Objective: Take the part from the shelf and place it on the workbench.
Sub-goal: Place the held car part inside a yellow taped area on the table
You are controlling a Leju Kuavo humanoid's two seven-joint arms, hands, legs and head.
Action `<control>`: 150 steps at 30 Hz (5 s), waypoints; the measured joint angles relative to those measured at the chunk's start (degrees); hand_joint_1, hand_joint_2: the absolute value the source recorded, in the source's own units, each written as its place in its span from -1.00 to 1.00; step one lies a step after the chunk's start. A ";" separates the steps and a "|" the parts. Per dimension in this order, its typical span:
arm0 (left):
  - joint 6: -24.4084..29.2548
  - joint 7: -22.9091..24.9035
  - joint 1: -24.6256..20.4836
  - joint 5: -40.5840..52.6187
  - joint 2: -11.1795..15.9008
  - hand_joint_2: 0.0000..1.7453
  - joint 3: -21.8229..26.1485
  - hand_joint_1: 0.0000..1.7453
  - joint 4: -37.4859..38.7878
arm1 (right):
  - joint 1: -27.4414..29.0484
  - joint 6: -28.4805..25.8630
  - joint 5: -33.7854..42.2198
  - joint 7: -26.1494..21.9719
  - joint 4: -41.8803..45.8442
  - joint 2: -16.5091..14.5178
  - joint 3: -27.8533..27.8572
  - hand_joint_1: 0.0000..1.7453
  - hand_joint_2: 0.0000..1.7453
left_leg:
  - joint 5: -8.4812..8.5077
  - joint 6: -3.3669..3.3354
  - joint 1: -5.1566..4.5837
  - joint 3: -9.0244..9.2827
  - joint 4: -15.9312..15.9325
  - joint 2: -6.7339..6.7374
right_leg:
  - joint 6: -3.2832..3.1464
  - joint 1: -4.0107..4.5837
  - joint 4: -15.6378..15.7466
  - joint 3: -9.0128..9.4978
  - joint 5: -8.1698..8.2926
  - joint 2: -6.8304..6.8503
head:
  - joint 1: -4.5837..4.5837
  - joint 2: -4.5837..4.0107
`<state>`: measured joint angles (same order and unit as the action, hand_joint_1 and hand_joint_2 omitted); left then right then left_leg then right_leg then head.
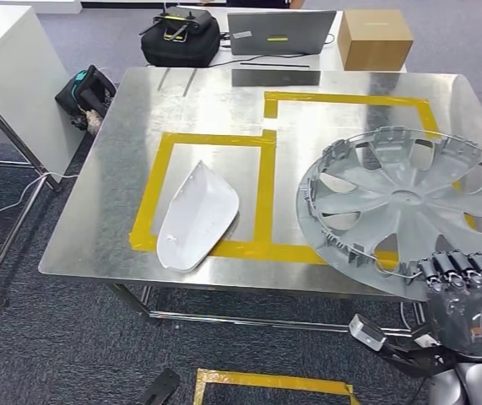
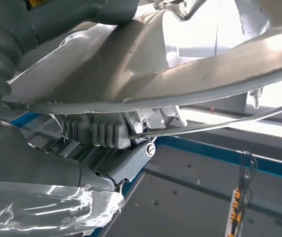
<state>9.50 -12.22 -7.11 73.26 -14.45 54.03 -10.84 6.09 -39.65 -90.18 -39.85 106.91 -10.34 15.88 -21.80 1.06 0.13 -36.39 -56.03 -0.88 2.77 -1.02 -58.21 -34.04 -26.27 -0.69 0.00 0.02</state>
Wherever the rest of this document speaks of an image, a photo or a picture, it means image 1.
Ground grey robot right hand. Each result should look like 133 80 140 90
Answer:
416 251 482 359

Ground grey plastic wheel hubcap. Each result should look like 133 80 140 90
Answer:
296 126 482 303

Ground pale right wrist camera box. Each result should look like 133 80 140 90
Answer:
349 314 387 352

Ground white desk with steel legs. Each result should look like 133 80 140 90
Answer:
0 4 87 309

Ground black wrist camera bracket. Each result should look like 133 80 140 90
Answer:
375 329 461 378
139 367 182 405

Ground white table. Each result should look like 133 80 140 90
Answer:
206 6 408 73

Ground brown cardboard box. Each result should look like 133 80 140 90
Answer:
337 8 415 72

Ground black and teal bag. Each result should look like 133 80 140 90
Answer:
55 64 117 137

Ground white plastic mirror cover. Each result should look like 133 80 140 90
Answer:
157 160 240 273

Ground yellow floor tape square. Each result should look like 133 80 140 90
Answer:
193 367 361 405

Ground black carrying case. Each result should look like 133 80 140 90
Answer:
140 6 222 68

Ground black right wrist camera bracket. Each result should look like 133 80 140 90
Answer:
375 329 461 378

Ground grey laptop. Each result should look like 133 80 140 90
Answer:
227 9 337 56

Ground white cable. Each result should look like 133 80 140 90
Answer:
0 171 79 220

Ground stainless steel workbench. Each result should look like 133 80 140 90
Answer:
37 67 482 337

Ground black left wrist camera bracket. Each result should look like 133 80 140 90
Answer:
139 367 182 405

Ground black and yellow remote controller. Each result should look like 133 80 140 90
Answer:
139 6 214 41

